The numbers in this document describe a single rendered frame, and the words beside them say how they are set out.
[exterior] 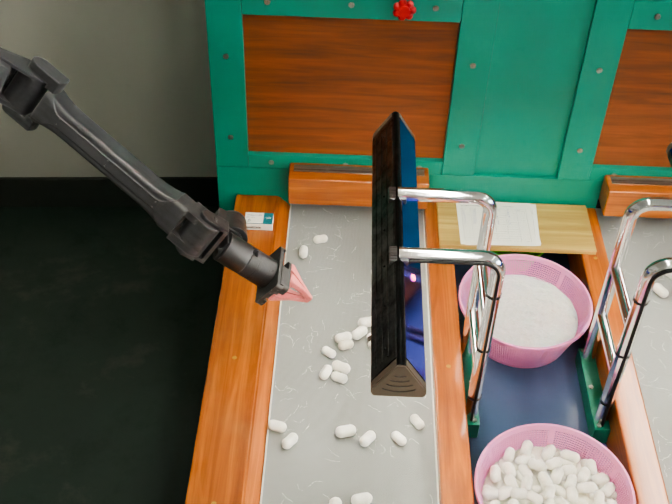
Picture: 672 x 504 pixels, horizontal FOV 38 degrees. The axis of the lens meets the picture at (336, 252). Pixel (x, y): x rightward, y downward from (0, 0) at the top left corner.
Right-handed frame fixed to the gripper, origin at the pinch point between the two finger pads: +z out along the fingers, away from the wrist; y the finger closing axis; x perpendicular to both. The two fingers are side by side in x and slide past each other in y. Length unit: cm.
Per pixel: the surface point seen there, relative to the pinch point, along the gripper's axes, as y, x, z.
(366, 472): -29.7, 1.4, 16.5
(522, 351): -1.7, -18.3, 38.8
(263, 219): 30.2, 13.0, -3.1
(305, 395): -13.5, 8.8, 8.0
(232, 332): -0.8, 16.4, -4.8
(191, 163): 126, 82, 11
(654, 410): -14, -32, 57
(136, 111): 125, 76, -14
